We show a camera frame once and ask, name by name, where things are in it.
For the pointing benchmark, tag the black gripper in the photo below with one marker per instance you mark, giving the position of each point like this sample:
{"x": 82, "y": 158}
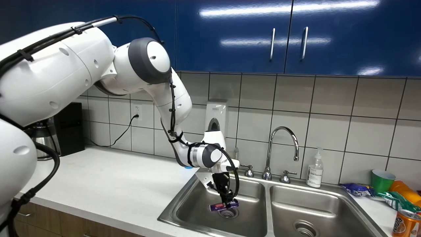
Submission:
{"x": 223, "y": 184}

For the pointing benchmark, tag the purple candy bar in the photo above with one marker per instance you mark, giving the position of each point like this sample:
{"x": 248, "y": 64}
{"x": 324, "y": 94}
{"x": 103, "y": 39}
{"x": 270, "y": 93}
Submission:
{"x": 217, "y": 206}

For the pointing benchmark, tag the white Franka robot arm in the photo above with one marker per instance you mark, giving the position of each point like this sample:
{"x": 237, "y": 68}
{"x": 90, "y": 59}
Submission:
{"x": 57, "y": 73}

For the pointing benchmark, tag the blue plastic cup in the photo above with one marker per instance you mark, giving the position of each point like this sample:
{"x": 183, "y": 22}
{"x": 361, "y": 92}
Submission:
{"x": 190, "y": 166}

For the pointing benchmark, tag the stainless steel double sink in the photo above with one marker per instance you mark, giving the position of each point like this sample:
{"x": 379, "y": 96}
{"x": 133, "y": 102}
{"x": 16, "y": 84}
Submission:
{"x": 281, "y": 210}

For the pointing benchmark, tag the chrome gooseneck faucet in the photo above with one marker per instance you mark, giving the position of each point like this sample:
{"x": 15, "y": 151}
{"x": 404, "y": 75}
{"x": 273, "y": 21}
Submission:
{"x": 269, "y": 152}

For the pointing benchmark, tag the clear pump soap bottle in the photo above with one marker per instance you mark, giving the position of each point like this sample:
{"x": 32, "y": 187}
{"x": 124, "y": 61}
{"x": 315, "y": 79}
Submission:
{"x": 315, "y": 172}

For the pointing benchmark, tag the blue snack bag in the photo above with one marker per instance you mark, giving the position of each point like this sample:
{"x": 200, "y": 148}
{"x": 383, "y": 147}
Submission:
{"x": 356, "y": 189}

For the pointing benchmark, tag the green plastic cup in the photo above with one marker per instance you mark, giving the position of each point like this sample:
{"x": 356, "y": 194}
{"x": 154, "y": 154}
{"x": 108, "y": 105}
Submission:
{"x": 382, "y": 180}

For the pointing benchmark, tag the wooden lower cabinet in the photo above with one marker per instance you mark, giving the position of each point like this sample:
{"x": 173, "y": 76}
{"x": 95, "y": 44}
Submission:
{"x": 66, "y": 221}

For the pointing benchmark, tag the green white snack bag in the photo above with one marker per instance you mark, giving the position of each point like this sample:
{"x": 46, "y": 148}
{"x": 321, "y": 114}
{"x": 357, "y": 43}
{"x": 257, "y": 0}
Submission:
{"x": 395, "y": 200}

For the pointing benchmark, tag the black coffee maker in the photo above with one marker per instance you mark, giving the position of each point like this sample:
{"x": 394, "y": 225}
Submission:
{"x": 73, "y": 129}

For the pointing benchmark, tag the blue upper cabinet door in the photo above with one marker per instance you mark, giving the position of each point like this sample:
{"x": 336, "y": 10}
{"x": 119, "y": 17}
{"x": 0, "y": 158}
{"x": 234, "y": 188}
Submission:
{"x": 359, "y": 34}
{"x": 140, "y": 17}
{"x": 228, "y": 30}
{"x": 66, "y": 10}

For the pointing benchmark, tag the orange soda can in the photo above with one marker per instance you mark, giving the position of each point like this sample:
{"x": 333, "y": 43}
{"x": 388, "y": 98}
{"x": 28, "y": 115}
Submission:
{"x": 406, "y": 223}

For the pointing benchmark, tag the orange snack bag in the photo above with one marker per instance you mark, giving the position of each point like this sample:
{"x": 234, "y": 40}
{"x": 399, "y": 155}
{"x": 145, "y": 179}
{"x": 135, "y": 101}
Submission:
{"x": 408, "y": 192}

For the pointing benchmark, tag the steel coffee carafe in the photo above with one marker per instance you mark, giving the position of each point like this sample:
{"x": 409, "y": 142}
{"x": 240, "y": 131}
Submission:
{"x": 41, "y": 139}

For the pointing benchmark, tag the white wall soap dispenser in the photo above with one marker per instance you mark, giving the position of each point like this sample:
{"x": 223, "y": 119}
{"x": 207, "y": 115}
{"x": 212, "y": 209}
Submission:
{"x": 216, "y": 113}

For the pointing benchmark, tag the white wall power outlet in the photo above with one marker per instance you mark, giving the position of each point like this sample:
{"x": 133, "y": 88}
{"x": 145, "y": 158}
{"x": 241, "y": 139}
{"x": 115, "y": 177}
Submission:
{"x": 136, "y": 114}

